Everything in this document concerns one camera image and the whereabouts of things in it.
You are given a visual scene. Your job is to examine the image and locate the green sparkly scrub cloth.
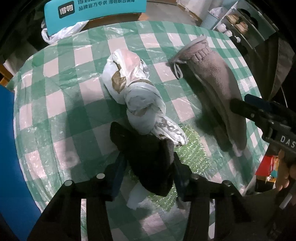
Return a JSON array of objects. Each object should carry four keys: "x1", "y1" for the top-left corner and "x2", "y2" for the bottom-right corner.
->
[{"x1": 127, "y1": 124, "x2": 210, "y2": 211}]

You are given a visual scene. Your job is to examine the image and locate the black sock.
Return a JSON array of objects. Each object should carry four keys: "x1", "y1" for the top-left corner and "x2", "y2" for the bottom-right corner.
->
[{"x1": 110, "y1": 122, "x2": 174, "y2": 197}]

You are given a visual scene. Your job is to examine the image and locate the grey fleece slipper sock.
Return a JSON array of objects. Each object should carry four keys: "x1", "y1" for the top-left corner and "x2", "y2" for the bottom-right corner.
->
[{"x1": 169, "y1": 35, "x2": 247, "y2": 157}]

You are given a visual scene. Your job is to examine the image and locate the white patterned knotted cloth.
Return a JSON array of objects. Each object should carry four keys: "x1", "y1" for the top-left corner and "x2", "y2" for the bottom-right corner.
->
[{"x1": 101, "y1": 49, "x2": 188, "y2": 146}]

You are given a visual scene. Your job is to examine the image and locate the person right hand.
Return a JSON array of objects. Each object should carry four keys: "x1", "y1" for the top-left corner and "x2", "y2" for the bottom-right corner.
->
[{"x1": 275, "y1": 150, "x2": 295, "y2": 191}]

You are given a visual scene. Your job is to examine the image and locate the red package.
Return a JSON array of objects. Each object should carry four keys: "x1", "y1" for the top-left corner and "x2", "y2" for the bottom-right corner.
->
[{"x1": 255, "y1": 155, "x2": 279, "y2": 178}]

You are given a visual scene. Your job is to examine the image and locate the green checkered tablecloth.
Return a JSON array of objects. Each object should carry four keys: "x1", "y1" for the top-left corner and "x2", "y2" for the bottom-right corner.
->
[{"x1": 8, "y1": 21, "x2": 267, "y2": 211}]

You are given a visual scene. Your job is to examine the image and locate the metal shoe rack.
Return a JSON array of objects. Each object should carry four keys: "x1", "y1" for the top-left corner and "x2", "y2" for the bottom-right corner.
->
[{"x1": 212, "y1": 1, "x2": 278, "y2": 50}]

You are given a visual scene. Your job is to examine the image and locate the blue cardboard box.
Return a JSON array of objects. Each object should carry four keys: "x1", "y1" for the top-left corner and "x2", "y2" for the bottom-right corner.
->
[{"x1": 1, "y1": 86, "x2": 41, "y2": 240}]

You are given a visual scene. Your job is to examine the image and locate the light blue trash bin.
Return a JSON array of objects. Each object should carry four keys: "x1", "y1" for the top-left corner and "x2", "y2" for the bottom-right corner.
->
[{"x1": 200, "y1": 11, "x2": 219, "y2": 30}]

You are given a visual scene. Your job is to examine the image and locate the white plastic bag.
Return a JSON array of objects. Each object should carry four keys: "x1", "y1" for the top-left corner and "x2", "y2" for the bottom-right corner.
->
[{"x1": 41, "y1": 19, "x2": 89, "y2": 45}]

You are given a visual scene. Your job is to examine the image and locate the brown cardboard box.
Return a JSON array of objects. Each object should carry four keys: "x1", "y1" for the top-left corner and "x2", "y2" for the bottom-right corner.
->
[{"x1": 82, "y1": 13, "x2": 149, "y2": 31}]

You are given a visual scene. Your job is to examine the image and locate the teal shoe box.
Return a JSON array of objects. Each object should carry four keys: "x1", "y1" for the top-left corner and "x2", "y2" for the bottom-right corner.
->
[{"x1": 44, "y1": 0, "x2": 147, "y2": 36}]

